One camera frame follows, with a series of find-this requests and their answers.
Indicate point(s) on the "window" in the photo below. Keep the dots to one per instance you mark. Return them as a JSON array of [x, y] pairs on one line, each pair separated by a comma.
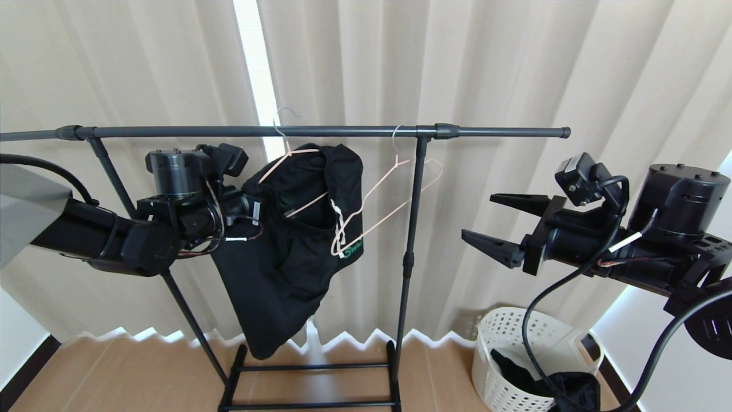
[[257, 57]]

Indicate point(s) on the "white laundry basket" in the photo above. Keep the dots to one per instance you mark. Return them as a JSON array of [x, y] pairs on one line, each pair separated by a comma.
[[514, 332]]

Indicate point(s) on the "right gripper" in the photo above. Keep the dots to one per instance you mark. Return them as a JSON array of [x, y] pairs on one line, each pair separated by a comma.
[[577, 237]]

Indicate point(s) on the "heap of clothes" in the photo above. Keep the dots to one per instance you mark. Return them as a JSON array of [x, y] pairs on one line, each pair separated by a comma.
[[572, 389]]

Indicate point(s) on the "black clothes rack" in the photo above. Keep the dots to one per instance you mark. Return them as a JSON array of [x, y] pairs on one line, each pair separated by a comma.
[[343, 132]]

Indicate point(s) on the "pink clothes hanger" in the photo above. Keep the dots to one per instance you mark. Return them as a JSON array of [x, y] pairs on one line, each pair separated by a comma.
[[377, 186], [274, 165]]

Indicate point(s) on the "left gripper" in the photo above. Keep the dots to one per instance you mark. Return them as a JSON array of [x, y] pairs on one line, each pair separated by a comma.
[[240, 210]]

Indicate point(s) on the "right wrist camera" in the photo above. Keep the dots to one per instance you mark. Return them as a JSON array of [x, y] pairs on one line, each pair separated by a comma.
[[580, 174]]

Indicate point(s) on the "black shorts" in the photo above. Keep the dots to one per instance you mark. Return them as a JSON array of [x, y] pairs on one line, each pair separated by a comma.
[[274, 274]]

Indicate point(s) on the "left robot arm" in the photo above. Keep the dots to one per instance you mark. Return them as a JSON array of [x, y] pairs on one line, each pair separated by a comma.
[[103, 240]]

